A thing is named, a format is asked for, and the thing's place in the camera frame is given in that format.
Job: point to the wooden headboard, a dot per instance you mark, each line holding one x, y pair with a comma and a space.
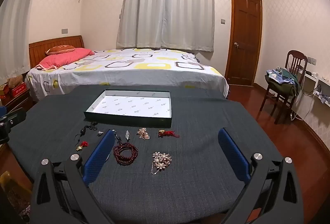
41, 48

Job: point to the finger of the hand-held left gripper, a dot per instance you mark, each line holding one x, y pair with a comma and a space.
16, 115

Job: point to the red flower gold brooch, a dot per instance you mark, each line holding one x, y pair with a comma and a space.
82, 146

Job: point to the grey striped curtain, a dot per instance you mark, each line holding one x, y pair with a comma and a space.
167, 2

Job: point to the silver bar brooch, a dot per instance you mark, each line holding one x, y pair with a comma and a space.
127, 135

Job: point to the white wall desk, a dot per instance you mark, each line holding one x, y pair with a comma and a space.
322, 85

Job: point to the double wall outlet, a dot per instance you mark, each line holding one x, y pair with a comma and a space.
312, 60

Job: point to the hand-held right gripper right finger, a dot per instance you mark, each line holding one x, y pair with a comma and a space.
233, 154

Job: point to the orange brown pillow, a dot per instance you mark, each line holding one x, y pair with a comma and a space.
59, 49

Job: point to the wooden door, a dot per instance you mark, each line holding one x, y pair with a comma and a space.
245, 33

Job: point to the wooden nightstand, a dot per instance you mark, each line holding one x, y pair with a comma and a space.
18, 103

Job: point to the gold pearl brooch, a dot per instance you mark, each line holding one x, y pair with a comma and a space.
143, 133

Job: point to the brown teddy bear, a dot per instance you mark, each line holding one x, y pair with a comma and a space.
15, 81

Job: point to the white sheer curtain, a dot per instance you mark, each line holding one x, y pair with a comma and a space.
13, 33

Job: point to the dark green tablecloth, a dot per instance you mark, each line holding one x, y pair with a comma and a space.
193, 162

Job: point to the red box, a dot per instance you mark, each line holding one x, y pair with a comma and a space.
18, 90

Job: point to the pile of clothes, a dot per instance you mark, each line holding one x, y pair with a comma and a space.
281, 85

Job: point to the small silver charm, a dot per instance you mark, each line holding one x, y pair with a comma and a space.
100, 133

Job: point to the pink pillow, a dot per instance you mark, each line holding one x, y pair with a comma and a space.
64, 57

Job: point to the large pearl flower brooch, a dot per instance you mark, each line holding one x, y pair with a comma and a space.
161, 161

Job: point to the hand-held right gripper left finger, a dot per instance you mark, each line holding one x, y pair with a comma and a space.
99, 154

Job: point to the shallow green cardboard box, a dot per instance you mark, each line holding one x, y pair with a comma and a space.
129, 108

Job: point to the wall outlet plate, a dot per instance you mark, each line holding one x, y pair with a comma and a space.
64, 31

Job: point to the bed with patterned sheet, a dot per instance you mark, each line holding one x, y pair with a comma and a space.
141, 74

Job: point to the dark wooden chair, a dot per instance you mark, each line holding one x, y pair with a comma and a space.
296, 57

